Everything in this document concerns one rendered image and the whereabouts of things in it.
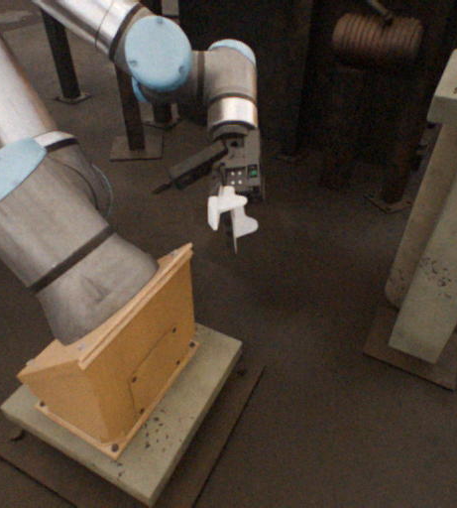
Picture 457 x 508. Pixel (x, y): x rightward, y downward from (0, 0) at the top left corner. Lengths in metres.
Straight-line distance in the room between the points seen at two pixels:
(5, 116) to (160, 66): 0.30
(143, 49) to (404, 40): 0.84
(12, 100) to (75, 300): 0.38
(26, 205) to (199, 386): 0.43
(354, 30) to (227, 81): 0.64
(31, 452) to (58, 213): 0.49
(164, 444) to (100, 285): 0.30
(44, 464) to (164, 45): 0.74
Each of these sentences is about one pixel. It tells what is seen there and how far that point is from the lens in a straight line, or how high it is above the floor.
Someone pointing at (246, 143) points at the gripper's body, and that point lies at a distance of 0.75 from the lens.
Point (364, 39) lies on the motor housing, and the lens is 1.36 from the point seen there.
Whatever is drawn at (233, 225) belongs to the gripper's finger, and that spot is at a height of 0.35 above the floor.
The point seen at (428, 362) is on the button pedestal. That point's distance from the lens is 1.08.
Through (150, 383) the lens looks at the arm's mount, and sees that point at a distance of 0.75.
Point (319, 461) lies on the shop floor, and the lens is 0.91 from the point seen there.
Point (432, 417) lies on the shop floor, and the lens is 1.02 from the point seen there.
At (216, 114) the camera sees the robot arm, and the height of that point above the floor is 0.52.
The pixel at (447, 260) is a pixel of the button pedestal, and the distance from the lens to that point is 0.89.
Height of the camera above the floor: 0.82
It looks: 41 degrees down
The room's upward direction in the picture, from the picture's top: straight up
